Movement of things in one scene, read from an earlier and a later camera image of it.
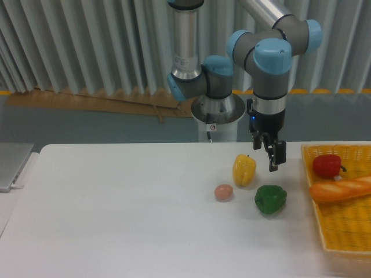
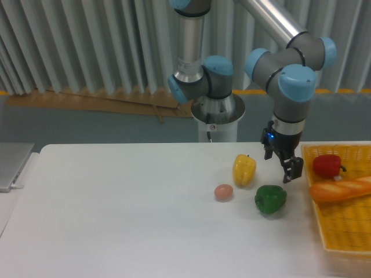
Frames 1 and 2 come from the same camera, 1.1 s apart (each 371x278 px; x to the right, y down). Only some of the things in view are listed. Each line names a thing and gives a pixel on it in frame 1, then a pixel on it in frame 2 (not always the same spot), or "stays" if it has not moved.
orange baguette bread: (342, 189) stays
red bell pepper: (327, 166) stays
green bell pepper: (270, 199) stays
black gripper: (271, 124) to (286, 144)
